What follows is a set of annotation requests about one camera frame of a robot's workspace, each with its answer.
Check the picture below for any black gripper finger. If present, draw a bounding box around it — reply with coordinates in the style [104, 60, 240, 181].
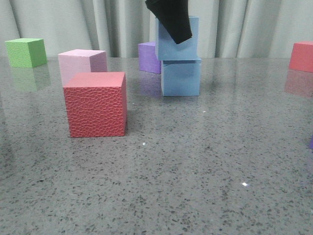
[145, 0, 192, 44]

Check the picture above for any light blue cracked foam cube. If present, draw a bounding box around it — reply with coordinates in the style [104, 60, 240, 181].
[161, 58, 201, 96]

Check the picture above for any purple foam cube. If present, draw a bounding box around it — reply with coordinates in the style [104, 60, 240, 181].
[138, 42, 161, 74]

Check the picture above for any grey-green curtain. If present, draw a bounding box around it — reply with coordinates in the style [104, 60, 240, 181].
[0, 0, 313, 58]

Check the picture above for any pink foam cube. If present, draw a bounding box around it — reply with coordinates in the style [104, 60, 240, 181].
[58, 49, 108, 85]

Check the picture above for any red textured foam cube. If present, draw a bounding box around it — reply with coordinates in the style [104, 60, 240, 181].
[63, 72, 127, 138]

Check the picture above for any red foam cube far right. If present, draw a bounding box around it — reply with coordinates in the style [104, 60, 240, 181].
[289, 41, 313, 72]

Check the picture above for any green foam cube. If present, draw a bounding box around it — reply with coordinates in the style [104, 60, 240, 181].
[5, 38, 47, 68]

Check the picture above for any purple foam cube right edge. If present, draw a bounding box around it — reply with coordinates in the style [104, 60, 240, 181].
[309, 136, 313, 149]

